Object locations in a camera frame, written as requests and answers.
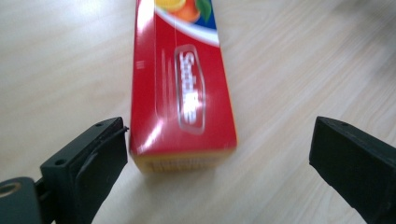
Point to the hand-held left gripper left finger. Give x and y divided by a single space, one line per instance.
84 168

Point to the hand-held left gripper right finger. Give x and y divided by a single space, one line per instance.
355 165

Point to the red toothpaste box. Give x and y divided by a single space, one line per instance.
182 90

